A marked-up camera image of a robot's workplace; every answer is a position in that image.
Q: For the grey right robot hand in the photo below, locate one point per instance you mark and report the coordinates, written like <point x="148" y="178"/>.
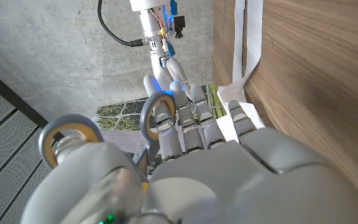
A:
<point x="154" y="28"/>

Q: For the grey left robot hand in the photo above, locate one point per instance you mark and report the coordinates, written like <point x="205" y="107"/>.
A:
<point x="244" y="186"/>

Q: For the white receipt paper strip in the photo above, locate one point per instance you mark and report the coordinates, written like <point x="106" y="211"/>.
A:
<point x="247" y="46"/>

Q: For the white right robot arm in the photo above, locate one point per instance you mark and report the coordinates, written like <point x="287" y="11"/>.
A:
<point x="148" y="3"/>

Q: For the printed window backdrop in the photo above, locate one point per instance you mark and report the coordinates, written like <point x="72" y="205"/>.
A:
<point x="120" y="113"/>

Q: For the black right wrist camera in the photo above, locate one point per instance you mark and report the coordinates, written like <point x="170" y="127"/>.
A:
<point x="179" y="26"/>

